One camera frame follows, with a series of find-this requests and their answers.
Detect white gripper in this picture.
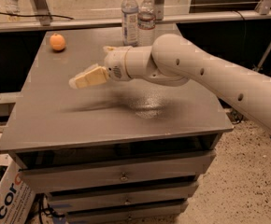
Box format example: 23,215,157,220
68,46,131,89

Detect orange fruit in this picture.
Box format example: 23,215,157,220
50,34,65,51

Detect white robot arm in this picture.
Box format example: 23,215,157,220
69,34,271,134

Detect labelled water bottle left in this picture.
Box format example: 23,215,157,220
121,0,138,46

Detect clear water bottle right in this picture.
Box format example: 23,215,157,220
137,0,156,47

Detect grey drawer cabinet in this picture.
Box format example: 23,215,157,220
0,22,235,224

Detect top grey drawer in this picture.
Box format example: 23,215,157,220
20,150,216,193

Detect grey drawer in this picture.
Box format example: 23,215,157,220
66,200,188,224
20,150,216,193
49,180,198,212

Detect middle grey drawer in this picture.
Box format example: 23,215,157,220
49,180,198,212

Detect bottom grey drawer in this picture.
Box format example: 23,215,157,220
66,200,188,224

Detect white cardboard box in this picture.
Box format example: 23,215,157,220
0,161,36,224

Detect metal frame rail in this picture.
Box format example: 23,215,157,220
0,10,271,33

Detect black cable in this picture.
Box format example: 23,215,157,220
0,10,76,21

